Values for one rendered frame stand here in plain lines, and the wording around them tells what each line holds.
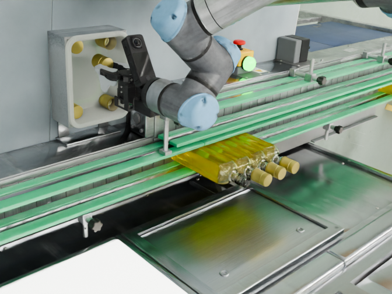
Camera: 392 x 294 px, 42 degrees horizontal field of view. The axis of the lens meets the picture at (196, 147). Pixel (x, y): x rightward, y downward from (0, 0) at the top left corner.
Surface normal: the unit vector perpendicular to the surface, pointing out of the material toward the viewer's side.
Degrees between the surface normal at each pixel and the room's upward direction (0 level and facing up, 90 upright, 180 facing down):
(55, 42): 90
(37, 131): 0
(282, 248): 90
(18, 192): 90
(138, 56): 33
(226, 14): 47
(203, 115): 0
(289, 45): 90
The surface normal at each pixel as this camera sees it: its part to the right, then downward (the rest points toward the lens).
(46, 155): 0.06, -0.91
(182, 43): 0.04, 0.83
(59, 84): -0.73, 0.24
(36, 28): 0.68, 0.33
